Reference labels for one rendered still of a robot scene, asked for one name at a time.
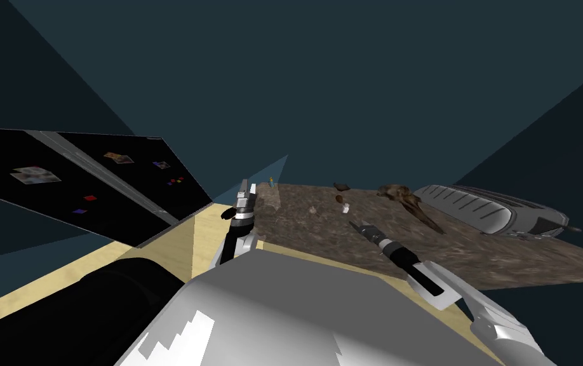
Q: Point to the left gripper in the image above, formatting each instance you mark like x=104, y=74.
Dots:
x=245, y=202

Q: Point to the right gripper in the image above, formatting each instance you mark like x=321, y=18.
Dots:
x=376, y=235

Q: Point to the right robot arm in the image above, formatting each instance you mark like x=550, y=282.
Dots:
x=494, y=320

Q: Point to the small white cup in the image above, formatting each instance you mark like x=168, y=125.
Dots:
x=345, y=208

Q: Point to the small brown round thing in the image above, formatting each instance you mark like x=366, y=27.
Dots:
x=339, y=199

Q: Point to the small dark bowl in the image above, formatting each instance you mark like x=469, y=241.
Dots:
x=342, y=186

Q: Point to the brown elongated lump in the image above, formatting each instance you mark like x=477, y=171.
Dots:
x=406, y=198

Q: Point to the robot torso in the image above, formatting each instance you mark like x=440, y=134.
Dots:
x=281, y=310

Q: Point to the silver toaster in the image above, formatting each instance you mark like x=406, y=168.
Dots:
x=484, y=211

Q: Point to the black fridge with magnets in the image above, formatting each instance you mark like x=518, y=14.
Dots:
x=68, y=183

